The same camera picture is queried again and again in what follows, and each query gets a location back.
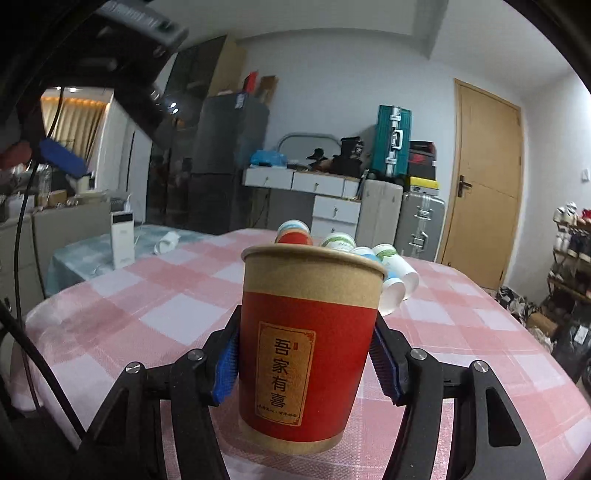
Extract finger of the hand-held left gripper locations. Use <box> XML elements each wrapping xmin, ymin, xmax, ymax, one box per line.
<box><xmin>38</xmin><ymin>137</ymin><xmax>88</xmax><ymax>178</ymax></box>

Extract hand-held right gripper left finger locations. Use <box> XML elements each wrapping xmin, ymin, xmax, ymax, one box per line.
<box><xmin>76</xmin><ymin>305</ymin><xmax>243</xmax><ymax>480</ymax></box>

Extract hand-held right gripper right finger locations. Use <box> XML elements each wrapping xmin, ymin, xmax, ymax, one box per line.
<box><xmin>367</xmin><ymin>314</ymin><xmax>561</xmax><ymax>480</ymax></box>

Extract red and kraft paper cup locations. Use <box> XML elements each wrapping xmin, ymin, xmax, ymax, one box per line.
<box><xmin>239</xmin><ymin>243</ymin><xmax>386</xmax><ymax>455</ymax></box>

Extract blue print white paper cup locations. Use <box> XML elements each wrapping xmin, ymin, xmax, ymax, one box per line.
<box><xmin>351</xmin><ymin>246</ymin><xmax>407</xmax><ymax>317</ymax></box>

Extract green print white paper cup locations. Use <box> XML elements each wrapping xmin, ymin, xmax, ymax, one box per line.
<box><xmin>372</xmin><ymin>243</ymin><xmax>419</xmax><ymax>298</ymax></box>
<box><xmin>321</xmin><ymin>232</ymin><xmax>357</xmax><ymax>252</ymax></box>

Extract small red paper cup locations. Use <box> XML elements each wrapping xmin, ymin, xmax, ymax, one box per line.
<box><xmin>276</xmin><ymin>230</ymin><xmax>315</xmax><ymax>246</ymax></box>

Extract beige curtain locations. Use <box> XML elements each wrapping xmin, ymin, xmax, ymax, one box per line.
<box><xmin>41</xmin><ymin>97</ymin><xmax>105</xmax><ymax>153</ymax></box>

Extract tall dark glass cabinet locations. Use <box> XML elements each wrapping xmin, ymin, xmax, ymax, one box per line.
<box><xmin>145</xmin><ymin>34</ymin><xmax>247</xmax><ymax>227</ymax></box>

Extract grey side counter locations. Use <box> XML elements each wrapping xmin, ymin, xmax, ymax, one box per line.
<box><xmin>0</xmin><ymin>198</ymin><xmax>112</xmax><ymax>315</ymax></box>

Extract white power bank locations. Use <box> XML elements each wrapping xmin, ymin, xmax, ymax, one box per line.
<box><xmin>110</xmin><ymin>211</ymin><xmax>136</xmax><ymax>269</ymax></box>

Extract teal checked tablecloth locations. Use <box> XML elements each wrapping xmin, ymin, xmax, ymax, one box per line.
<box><xmin>46</xmin><ymin>224</ymin><xmax>218</xmax><ymax>296</ymax></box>

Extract pink checked tablecloth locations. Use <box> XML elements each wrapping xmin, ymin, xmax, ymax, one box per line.
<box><xmin>9</xmin><ymin>228</ymin><xmax>580</xmax><ymax>480</ymax></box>

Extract grey refrigerator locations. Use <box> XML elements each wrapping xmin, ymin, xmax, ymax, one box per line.
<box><xmin>188</xmin><ymin>95</ymin><xmax>270</xmax><ymax>234</ymax></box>

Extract small white plastic object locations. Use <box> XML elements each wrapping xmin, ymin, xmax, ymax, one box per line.
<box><xmin>154</xmin><ymin>232</ymin><xmax>180</xmax><ymax>254</ymax></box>

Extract brown cardboard box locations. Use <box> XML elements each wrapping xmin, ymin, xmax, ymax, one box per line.
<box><xmin>259</xmin><ymin>75</ymin><xmax>279</xmax><ymax>107</ymax></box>

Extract silver suitcase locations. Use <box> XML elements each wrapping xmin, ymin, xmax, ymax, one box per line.
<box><xmin>398</xmin><ymin>191</ymin><xmax>447</xmax><ymax>264</ymax></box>

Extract blue plastic bag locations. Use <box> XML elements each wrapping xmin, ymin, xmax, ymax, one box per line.
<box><xmin>250</xmin><ymin>150</ymin><xmax>287</xmax><ymax>167</ymax></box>

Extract yellow and white box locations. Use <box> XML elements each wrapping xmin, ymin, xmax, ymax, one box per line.
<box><xmin>406</xmin><ymin>176</ymin><xmax>440</xmax><ymax>195</ymax></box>

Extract black plastic bags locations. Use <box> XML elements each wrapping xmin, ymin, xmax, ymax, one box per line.
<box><xmin>551</xmin><ymin>318</ymin><xmax>591</xmax><ymax>384</ymax></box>

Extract white desk with drawers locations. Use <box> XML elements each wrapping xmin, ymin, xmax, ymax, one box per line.
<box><xmin>244</xmin><ymin>166</ymin><xmax>363</xmax><ymax>236</ymax></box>

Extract wooden door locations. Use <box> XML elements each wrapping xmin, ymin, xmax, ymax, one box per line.
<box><xmin>436</xmin><ymin>78</ymin><xmax>525</xmax><ymax>291</ymax></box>

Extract black and red box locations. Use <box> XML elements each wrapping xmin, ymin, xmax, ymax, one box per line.
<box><xmin>409</xmin><ymin>141</ymin><xmax>437</xmax><ymax>178</ymax></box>

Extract black bag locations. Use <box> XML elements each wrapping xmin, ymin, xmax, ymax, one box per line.
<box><xmin>332</xmin><ymin>137</ymin><xmax>365</xmax><ymax>176</ymax></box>

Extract shoe rack with shoes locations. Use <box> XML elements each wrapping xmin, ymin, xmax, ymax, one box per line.
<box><xmin>547</xmin><ymin>203</ymin><xmax>591</xmax><ymax>319</ymax></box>

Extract teal suitcase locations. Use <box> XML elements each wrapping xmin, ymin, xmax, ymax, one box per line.
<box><xmin>372</xmin><ymin>104</ymin><xmax>413</xmax><ymax>178</ymax></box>

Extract black cable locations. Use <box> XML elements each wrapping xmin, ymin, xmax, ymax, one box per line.
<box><xmin>0</xmin><ymin>88</ymin><xmax>88</xmax><ymax>439</ymax></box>

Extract grey metal chair frame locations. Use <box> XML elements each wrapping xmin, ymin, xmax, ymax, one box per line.
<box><xmin>277</xmin><ymin>133</ymin><xmax>335</xmax><ymax>162</ymax></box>

